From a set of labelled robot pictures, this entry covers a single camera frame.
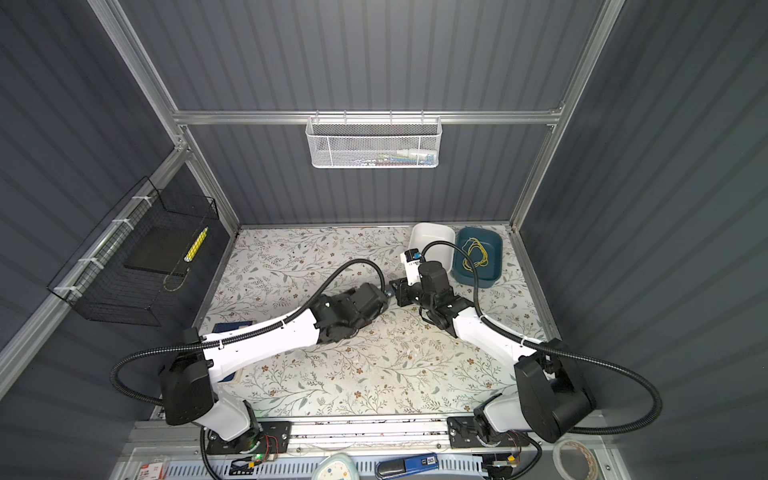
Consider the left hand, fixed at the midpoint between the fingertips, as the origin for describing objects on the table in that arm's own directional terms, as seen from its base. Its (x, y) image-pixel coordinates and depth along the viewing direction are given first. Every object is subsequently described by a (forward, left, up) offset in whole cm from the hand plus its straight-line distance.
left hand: (355, 298), depth 81 cm
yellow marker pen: (+8, +41, +12) cm, 44 cm away
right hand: (+4, -11, 0) cm, 12 cm away
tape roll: (-40, -55, -14) cm, 69 cm away
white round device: (-36, +5, -14) cm, 39 cm away
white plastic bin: (+35, -24, -12) cm, 44 cm away
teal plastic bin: (+15, -44, -13) cm, 48 cm away
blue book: (+2, +43, -16) cm, 46 cm away
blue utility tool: (-37, -11, -11) cm, 41 cm away
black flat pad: (+10, +48, +13) cm, 51 cm away
